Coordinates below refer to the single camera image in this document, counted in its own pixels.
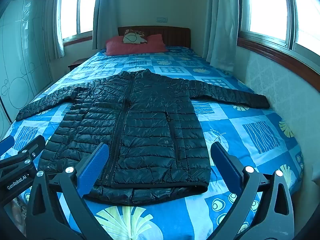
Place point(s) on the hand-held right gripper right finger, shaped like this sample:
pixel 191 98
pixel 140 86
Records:
pixel 225 165

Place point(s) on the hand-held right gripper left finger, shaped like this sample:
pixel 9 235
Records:
pixel 93 167

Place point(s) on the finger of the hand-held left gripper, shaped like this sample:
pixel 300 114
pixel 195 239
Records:
pixel 6 143
pixel 33 145

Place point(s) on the black puffer jacket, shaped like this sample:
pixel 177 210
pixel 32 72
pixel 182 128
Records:
pixel 150 130

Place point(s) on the bed with blue patterned sheet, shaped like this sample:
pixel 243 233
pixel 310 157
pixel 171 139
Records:
pixel 250 135

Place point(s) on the glass door wardrobe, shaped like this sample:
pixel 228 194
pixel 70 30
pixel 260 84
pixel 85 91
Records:
pixel 22 55

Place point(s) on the wooden nightstand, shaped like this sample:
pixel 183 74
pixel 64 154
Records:
pixel 76 63

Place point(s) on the short wooden window sill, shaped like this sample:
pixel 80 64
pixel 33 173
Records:
pixel 77 40

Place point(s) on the long wooden window sill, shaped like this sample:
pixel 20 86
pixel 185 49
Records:
pixel 280 60

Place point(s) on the red pillow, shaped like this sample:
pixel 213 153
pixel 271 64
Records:
pixel 116 47

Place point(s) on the cream printed cushion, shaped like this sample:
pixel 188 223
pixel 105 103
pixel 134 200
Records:
pixel 132 38

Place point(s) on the wooden headboard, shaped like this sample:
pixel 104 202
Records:
pixel 175 36

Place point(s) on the narrow window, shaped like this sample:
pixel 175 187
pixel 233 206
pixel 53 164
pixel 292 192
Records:
pixel 80 7

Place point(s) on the wide window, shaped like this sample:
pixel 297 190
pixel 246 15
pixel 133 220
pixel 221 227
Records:
pixel 270 7

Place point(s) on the white wall switch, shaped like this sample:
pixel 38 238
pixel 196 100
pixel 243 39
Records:
pixel 162 19

